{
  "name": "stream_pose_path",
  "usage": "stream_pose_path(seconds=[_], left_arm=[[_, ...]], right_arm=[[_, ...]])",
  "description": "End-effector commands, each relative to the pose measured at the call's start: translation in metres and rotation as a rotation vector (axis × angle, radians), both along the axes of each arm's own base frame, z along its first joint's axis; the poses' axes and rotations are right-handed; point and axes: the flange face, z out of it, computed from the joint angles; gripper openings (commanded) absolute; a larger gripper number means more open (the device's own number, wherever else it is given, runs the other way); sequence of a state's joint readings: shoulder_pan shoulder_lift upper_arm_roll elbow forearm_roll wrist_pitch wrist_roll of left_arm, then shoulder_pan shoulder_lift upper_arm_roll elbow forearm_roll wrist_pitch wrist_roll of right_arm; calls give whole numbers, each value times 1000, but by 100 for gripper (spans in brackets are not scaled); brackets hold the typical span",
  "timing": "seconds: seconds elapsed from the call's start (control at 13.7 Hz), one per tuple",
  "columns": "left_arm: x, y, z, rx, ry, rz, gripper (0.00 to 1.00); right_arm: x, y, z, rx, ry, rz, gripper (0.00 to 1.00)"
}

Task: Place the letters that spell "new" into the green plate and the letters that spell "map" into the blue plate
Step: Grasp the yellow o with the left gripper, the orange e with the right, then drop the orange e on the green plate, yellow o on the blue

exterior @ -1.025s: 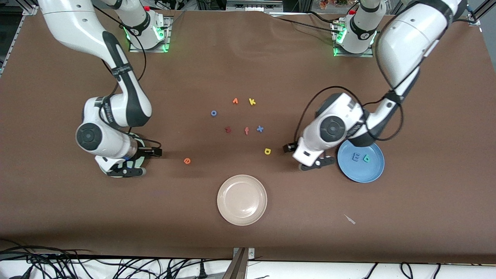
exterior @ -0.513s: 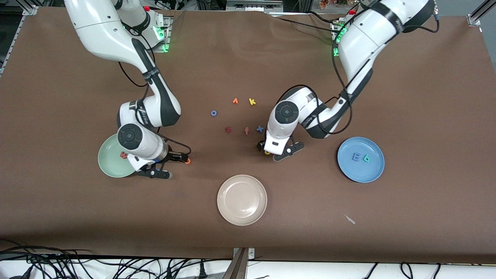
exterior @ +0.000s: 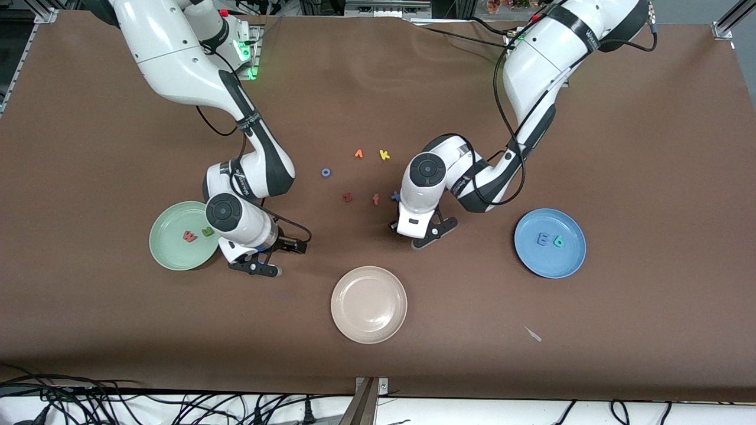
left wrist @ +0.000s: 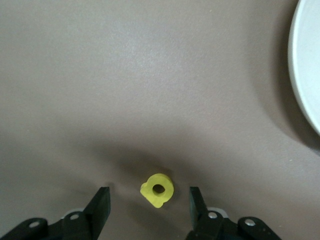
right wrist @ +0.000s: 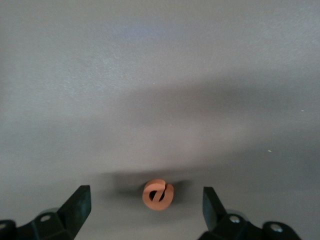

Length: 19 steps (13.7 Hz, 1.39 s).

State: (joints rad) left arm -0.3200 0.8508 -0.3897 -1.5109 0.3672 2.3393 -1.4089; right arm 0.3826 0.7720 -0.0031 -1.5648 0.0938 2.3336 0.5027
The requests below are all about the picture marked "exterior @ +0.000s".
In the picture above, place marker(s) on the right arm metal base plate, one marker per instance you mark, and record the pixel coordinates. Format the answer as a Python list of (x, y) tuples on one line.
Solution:
[(256, 62)]

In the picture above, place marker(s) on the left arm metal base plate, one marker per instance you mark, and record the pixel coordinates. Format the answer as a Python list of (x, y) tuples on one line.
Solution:
[(509, 40)]

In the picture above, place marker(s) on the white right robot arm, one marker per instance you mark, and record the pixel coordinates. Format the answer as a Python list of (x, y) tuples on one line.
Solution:
[(171, 53)]

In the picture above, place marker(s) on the gray equipment box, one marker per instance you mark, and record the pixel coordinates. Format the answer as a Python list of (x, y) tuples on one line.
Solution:
[(387, 7)]

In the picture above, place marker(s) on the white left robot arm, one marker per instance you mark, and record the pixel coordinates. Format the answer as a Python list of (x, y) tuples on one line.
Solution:
[(543, 53)]

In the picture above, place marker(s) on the light green plate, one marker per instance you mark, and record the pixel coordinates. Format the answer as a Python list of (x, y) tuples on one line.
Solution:
[(177, 257)]

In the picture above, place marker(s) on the brown table cover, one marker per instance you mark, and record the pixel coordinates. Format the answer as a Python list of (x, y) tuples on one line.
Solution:
[(378, 106)]

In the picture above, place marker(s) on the small metal bracket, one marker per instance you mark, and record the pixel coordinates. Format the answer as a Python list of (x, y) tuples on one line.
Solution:
[(381, 386)]

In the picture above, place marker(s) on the beige plate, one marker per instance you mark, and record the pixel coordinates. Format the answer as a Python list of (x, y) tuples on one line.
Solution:
[(369, 304)]

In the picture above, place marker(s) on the blue foam letter m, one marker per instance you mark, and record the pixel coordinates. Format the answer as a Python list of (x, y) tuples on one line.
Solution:
[(543, 239)]

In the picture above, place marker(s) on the red foam letter w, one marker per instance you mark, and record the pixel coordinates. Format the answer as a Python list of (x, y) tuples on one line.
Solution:
[(189, 236)]

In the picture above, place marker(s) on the gray metal pole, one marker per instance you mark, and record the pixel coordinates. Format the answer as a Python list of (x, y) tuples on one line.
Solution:
[(360, 407)]

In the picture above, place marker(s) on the blue plate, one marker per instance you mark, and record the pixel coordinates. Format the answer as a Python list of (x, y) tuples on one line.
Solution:
[(549, 262)]

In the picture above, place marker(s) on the black power plug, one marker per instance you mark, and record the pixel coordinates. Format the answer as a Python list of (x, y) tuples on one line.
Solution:
[(308, 410)]

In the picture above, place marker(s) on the white tape scrap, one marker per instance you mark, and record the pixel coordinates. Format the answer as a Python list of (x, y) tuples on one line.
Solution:
[(533, 334)]

